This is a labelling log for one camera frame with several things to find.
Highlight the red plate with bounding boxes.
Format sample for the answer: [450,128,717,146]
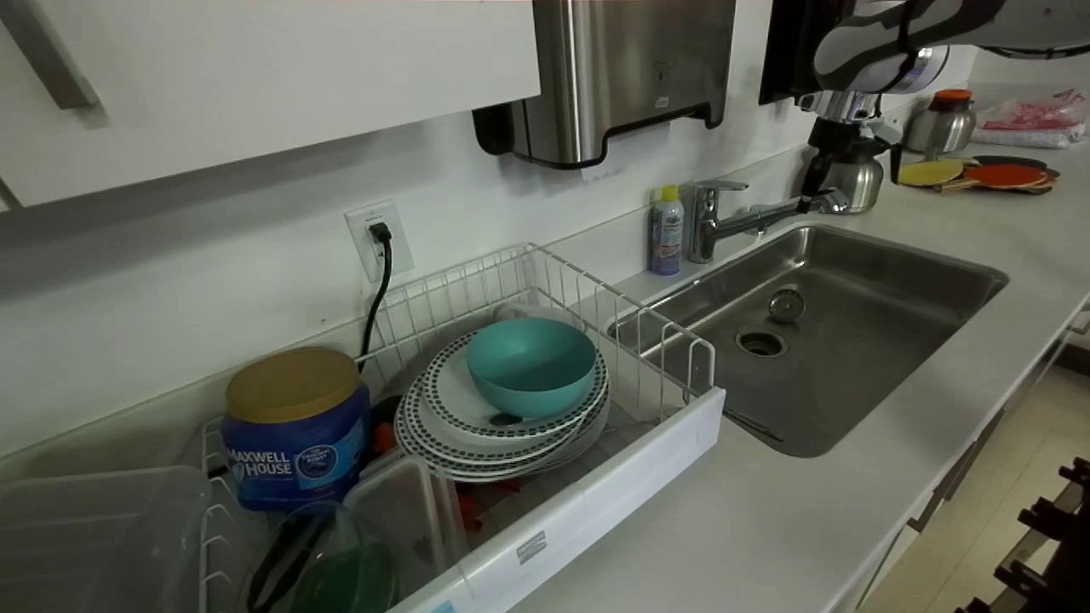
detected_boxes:
[961,153,1062,197]

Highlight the white dotted-rim plate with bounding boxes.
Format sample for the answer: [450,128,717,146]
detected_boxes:
[391,356,616,486]
[421,332,612,461]

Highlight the black power cable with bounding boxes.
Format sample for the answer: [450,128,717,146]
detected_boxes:
[353,222,397,361]

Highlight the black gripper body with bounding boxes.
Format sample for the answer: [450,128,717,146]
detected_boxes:
[799,88,901,164]

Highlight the blue can with tan lid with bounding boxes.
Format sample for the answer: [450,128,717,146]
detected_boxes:
[219,343,374,513]

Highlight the silver jar with orange lid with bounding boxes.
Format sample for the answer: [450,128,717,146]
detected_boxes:
[898,84,980,160]

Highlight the chrome sink faucet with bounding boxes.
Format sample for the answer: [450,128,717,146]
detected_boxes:
[676,175,825,267]

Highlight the white wire dish rack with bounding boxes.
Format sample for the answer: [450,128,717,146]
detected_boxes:
[197,239,722,613]

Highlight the metal sink strainer plug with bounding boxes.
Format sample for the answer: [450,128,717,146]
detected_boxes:
[764,281,809,328]

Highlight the white dish rack tray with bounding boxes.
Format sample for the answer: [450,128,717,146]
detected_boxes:
[387,385,730,613]

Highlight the black floor rack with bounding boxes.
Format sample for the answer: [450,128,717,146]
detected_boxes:
[961,452,1090,613]

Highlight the teal bowl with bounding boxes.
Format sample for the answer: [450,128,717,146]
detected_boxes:
[463,314,603,425]

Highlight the clear plastic container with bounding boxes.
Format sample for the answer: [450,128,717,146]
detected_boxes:
[0,464,213,613]

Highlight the steel paper towel dispenser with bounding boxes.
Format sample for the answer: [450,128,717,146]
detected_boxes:
[469,0,739,175]

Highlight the green bowl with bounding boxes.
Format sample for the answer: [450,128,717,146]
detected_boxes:
[285,540,403,613]

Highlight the small clear plastic tub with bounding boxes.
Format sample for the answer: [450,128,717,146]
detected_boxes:
[336,452,469,597]

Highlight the pink plastic bag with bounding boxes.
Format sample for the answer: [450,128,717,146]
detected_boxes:
[974,84,1090,153]

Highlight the silver cabinet handle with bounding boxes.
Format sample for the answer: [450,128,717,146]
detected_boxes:
[0,0,104,114]

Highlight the white wall outlet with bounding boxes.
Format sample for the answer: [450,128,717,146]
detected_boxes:
[341,197,415,281]

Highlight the soap bottle with yellow cap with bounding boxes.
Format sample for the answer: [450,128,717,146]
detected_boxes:
[642,183,690,279]

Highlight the white wall cabinet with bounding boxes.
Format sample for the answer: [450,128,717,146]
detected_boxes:
[0,0,546,214]

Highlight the stainless steel sink basin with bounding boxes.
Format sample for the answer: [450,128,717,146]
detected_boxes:
[605,217,1011,464]

